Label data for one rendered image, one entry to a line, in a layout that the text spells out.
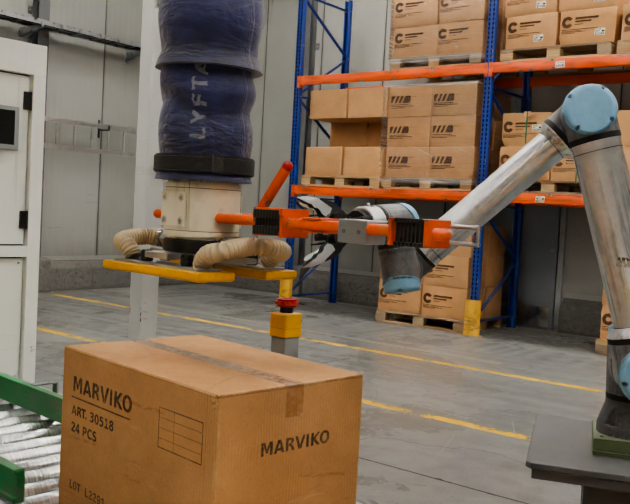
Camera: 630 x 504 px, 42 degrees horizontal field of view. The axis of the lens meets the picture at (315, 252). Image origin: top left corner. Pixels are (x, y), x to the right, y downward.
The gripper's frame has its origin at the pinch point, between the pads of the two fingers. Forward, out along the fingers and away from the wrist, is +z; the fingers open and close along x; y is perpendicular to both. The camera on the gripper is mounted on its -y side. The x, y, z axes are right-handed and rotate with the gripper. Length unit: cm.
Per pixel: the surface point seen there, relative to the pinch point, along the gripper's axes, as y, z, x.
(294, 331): 47, -35, -30
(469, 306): 433, -613, -123
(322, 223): -17.5, 9.8, 2.1
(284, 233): -7.6, 11.2, 0.5
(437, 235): -43.1, 6.6, -1.1
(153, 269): 18.9, 26.1, -5.2
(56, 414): 126, 4, -57
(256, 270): 9.5, 5.9, -7.7
